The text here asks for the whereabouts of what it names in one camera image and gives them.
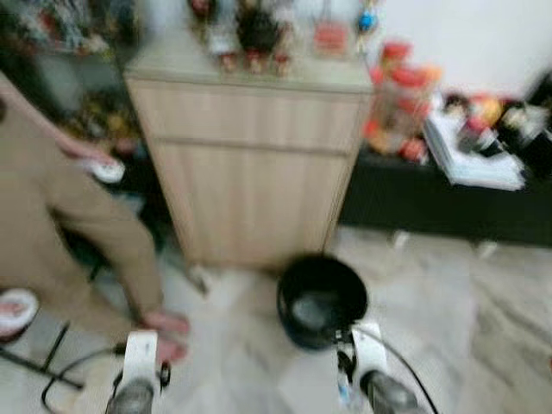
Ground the black round rubbish bin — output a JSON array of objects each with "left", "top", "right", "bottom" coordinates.
[{"left": 276, "top": 253, "right": 370, "bottom": 351}]

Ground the long black low bench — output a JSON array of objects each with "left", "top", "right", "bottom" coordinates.
[{"left": 339, "top": 147, "right": 552, "bottom": 248}]

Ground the light wooden cabinet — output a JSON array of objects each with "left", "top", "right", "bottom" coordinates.
[{"left": 125, "top": 34, "right": 373, "bottom": 270}]

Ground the white paper stack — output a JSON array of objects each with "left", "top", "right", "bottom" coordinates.
[{"left": 423, "top": 110, "right": 527, "bottom": 191}]

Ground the big red lidded jar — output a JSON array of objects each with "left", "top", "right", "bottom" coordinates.
[{"left": 384, "top": 65, "right": 432, "bottom": 143}]

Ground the black floor stand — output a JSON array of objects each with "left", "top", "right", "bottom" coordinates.
[{"left": 0, "top": 323, "right": 87, "bottom": 391}]

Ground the small white round object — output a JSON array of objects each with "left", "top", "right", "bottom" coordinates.
[{"left": 91, "top": 158, "right": 127, "bottom": 184}]

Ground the small red lidded jar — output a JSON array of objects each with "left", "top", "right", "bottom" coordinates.
[{"left": 379, "top": 41, "right": 411, "bottom": 74}]

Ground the small red box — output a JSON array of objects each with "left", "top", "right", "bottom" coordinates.
[{"left": 312, "top": 19, "right": 348, "bottom": 60}]

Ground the white red round bowl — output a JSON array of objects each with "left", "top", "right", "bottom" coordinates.
[{"left": 0, "top": 288, "right": 40, "bottom": 342}]

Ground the barefoot person in khaki trousers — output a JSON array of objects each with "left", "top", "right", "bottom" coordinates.
[{"left": 0, "top": 73, "right": 191, "bottom": 365}]

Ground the blue figurine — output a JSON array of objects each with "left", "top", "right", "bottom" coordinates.
[{"left": 358, "top": 0, "right": 380, "bottom": 53}]

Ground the slim red white figurine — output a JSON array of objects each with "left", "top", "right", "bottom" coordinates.
[{"left": 207, "top": 0, "right": 238, "bottom": 70}]

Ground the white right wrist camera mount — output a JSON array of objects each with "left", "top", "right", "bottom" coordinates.
[{"left": 349, "top": 322, "right": 391, "bottom": 380}]

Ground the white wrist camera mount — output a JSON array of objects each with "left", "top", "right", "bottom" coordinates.
[
  {"left": 349, "top": 322, "right": 391, "bottom": 380},
  {"left": 121, "top": 330, "right": 165, "bottom": 393}
]

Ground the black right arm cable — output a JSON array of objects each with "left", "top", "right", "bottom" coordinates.
[{"left": 379, "top": 332, "right": 441, "bottom": 414}]

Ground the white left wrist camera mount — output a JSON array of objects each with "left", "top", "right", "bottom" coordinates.
[{"left": 121, "top": 330, "right": 165, "bottom": 393}]

